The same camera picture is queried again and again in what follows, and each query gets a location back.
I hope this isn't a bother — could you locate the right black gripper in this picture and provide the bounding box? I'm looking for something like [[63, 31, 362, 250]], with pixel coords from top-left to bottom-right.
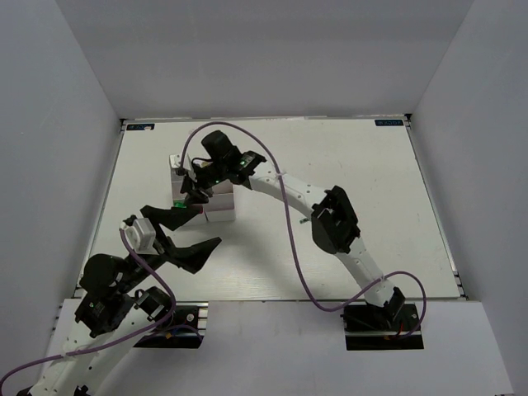
[[182, 159, 229, 205]]

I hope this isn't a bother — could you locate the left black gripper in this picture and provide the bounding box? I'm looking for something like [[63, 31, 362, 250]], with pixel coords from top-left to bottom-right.
[[120, 204, 223, 290]]

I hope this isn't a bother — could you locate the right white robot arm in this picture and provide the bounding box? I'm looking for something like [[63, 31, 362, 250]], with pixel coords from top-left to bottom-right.
[[177, 130, 405, 329]]

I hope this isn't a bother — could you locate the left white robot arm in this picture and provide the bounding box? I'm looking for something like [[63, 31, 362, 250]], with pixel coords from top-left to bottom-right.
[[21, 205, 221, 395]]

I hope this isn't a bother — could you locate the right white organizer box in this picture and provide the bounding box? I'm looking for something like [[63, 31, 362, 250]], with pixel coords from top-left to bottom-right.
[[203, 181, 236, 223]]

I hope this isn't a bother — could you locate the left blue table label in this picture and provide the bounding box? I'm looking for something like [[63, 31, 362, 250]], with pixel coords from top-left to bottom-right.
[[125, 123, 155, 131]]

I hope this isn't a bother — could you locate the blue table label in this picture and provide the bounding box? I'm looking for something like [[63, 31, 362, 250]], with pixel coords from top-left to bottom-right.
[[125, 123, 155, 131], [375, 119, 404, 127]]

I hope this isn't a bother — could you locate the right blue table label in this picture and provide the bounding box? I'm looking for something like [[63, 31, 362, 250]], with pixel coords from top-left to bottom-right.
[[375, 119, 404, 127]]

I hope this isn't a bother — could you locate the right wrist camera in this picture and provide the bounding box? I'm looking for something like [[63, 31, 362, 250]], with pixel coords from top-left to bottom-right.
[[168, 154, 194, 178]]

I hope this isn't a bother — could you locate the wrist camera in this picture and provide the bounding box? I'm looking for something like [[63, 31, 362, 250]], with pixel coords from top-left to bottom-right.
[[120, 215, 158, 255], [168, 154, 194, 178]]

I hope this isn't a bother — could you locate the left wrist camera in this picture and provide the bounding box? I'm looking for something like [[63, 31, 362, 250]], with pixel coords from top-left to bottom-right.
[[120, 215, 158, 255]]

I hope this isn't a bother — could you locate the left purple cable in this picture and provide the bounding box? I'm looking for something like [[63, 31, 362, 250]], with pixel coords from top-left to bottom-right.
[[0, 229, 205, 384]]

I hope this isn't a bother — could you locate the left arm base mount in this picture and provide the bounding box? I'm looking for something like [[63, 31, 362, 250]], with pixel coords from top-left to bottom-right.
[[134, 286, 205, 349]]

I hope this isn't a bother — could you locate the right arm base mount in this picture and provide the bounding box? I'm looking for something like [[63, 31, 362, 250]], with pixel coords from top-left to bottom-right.
[[341, 304, 424, 351]]

